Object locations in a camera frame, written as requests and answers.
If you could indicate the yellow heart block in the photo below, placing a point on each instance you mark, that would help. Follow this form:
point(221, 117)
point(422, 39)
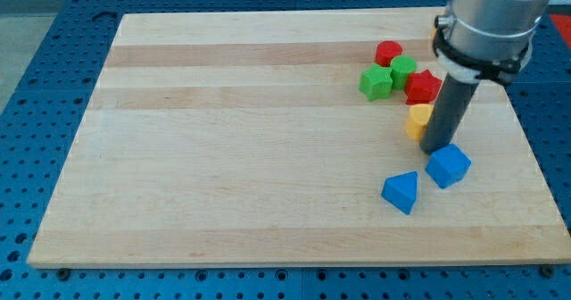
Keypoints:
point(416, 123)

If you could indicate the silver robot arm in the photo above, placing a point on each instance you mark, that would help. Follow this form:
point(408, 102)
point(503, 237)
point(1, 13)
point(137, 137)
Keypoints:
point(477, 40)

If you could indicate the wooden board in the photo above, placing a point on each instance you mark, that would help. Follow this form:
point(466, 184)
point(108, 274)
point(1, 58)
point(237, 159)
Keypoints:
point(227, 139)

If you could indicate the green star block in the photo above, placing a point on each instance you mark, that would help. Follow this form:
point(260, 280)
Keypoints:
point(376, 82)

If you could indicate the blue triangle block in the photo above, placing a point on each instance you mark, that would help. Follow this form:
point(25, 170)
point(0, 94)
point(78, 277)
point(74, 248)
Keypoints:
point(401, 191)

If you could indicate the red cylinder block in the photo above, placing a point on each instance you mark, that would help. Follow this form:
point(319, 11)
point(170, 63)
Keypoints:
point(386, 51)

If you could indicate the green cylinder block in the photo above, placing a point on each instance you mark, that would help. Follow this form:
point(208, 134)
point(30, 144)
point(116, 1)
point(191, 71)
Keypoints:
point(401, 68)

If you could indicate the red star block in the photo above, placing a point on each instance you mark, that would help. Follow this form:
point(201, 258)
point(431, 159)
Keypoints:
point(422, 88)

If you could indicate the blue cube block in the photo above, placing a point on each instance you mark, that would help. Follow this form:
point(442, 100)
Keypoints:
point(448, 165)

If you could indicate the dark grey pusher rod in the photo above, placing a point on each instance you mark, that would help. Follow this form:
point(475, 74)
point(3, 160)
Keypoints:
point(449, 109)

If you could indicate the black cable clamp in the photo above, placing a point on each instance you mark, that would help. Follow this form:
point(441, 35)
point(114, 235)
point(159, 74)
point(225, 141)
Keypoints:
point(467, 69)

